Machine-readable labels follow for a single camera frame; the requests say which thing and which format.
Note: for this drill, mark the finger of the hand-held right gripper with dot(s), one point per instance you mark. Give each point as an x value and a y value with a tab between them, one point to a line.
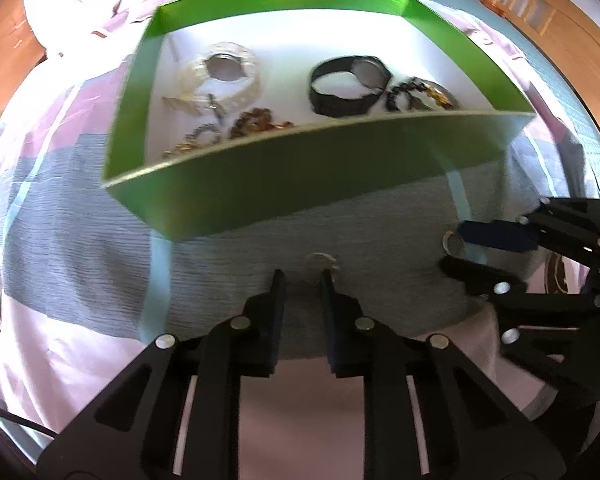
472	272
495	235

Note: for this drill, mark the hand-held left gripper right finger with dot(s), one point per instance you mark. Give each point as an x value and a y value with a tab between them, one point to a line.
330	335

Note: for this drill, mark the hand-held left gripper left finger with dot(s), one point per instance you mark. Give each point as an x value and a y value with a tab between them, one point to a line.
279	330

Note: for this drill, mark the thin silver hoop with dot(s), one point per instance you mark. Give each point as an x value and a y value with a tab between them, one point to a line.
320	256

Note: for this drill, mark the green cardboard box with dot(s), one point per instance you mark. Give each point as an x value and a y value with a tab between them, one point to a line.
280	180

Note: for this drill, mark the black wrist watch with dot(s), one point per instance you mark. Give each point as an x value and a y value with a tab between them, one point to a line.
340	107

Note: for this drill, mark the arched wooden bed board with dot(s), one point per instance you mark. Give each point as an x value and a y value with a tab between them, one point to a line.
580	35
15	20

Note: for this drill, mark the small silver pendant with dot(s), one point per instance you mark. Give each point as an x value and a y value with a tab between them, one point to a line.
215	107

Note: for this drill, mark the pink grey patchwork bedsheet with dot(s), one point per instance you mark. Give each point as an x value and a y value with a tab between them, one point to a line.
80	210

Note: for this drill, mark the clear plastic wrist watch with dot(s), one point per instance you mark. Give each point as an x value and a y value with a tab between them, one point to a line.
190	75

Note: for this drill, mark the white crumpled blanket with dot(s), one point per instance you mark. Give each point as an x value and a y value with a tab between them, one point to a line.
80	5

